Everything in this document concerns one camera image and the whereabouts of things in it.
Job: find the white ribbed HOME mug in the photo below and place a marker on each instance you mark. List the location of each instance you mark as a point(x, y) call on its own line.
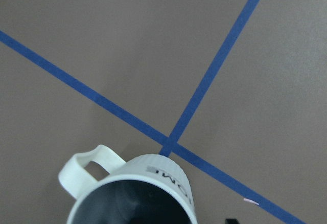
point(150, 188)

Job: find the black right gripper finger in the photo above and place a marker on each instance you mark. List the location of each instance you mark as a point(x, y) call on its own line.
point(231, 221)

